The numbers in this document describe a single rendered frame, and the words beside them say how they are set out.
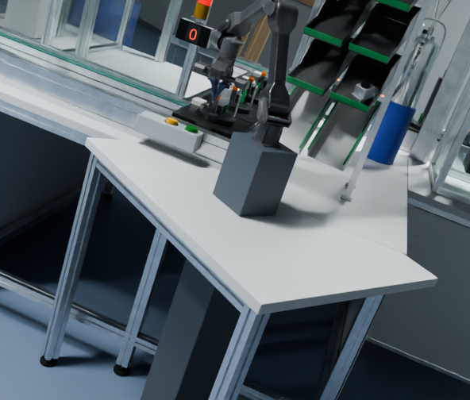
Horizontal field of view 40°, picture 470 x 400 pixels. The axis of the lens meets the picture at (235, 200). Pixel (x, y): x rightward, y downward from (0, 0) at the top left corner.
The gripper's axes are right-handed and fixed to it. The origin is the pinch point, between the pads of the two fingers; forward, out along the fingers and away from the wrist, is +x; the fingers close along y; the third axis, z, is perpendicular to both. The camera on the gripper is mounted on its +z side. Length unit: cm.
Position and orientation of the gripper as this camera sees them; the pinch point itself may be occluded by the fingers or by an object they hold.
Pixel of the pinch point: (217, 90)
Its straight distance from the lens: 211.5
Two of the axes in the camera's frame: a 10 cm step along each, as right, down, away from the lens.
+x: -3.0, 8.8, 3.6
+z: -2.6, 2.9, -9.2
